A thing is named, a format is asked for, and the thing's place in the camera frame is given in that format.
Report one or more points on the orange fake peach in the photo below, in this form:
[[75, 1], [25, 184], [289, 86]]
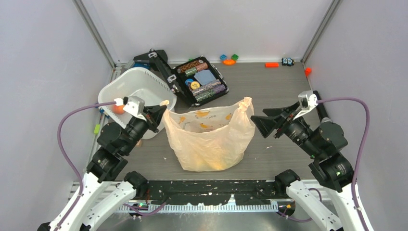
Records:
[[118, 109]]

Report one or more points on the white plastic basin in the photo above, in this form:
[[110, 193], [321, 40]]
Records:
[[138, 82]]

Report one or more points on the orange block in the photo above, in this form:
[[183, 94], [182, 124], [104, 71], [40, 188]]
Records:
[[272, 65]]

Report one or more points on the small toy car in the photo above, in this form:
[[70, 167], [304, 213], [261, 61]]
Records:
[[287, 61]]

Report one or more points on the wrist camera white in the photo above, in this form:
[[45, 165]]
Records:
[[135, 106], [307, 102]]

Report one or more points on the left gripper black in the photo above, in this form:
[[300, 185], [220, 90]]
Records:
[[153, 115]]

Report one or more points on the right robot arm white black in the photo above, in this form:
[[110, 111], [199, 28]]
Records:
[[329, 167]]

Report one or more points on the orange corner piece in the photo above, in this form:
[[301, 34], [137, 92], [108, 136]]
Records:
[[308, 71]]

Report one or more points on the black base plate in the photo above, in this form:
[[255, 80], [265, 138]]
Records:
[[210, 192]]

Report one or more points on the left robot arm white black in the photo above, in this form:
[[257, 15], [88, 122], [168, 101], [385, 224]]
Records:
[[82, 212]]

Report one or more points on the translucent plastic bag banana print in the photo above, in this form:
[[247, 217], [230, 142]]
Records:
[[211, 139]]

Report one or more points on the green toy cube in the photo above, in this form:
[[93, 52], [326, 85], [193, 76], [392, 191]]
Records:
[[235, 57]]

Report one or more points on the green clip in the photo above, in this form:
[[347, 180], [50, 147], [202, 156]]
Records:
[[97, 129]]

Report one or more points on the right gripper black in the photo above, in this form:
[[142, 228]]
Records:
[[265, 124]]

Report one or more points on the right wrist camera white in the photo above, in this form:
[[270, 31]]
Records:
[[307, 102]]

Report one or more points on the black poker chip case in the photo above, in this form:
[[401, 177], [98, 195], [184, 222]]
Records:
[[196, 82]]

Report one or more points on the black microphone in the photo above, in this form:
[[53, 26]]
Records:
[[322, 114]]

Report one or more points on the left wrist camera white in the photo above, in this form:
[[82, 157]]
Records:
[[135, 106]]

